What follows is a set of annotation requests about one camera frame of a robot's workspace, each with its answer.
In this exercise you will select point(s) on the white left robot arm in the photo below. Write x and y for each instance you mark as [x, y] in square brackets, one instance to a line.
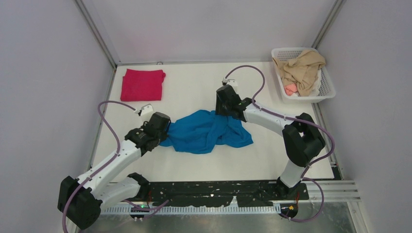
[82, 199]

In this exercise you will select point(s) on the beige t shirt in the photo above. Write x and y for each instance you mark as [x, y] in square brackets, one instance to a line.
[301, 70]

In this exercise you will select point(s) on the blue t shirt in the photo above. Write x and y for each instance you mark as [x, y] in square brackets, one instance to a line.
[201, 131]

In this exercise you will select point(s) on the white slotted cable duct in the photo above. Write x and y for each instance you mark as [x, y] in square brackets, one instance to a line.
[124, 209]

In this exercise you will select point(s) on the pink garment in basket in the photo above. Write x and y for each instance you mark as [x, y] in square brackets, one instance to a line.
[291, 90]

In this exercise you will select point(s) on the white garment in basket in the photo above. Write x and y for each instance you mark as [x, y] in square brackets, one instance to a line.
[317, 84]

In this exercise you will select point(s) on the folded red t shirt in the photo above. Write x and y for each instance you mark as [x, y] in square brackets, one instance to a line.
[142, 85]

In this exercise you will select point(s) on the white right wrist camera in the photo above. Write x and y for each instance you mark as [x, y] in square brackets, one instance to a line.
[232, 82]

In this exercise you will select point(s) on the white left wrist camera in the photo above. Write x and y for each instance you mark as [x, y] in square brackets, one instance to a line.
[146, 110]

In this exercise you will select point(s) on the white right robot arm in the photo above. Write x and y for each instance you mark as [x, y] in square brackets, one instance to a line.
[302, 139]

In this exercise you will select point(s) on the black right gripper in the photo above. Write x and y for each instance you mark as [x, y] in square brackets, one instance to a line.
[219, 110]

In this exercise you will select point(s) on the aluminium frame rail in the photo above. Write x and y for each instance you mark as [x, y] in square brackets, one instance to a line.
[95, 31]

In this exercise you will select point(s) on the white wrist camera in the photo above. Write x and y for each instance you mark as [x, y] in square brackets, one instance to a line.
[232, 82]
[146, 110]

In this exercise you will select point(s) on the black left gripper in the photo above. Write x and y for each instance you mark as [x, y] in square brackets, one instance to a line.
[163, 135]

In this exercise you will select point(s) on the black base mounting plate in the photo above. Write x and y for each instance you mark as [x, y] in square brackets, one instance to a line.
[251, 193]

